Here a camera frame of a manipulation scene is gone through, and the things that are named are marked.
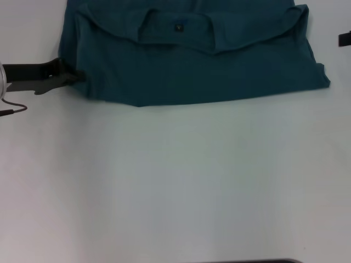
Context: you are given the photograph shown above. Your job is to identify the teal t-shirt with FREE print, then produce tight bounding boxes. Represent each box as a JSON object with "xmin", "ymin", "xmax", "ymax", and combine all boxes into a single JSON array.
[{"xmin": 59, "ymin": 0, "xmax": 331, "ymax": 107}]

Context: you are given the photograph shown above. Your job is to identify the thin left gripper cable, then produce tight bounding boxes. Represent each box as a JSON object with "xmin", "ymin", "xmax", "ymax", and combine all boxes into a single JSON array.
[{"xmin": 0, "ymin": 98, "xmax": 28, "ymax": 118}]

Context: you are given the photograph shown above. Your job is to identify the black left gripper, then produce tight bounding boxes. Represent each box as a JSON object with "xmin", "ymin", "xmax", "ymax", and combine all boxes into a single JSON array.
[{"xmin": 1, "ymin": 58, "xmax": 87, "ymax": 96}]

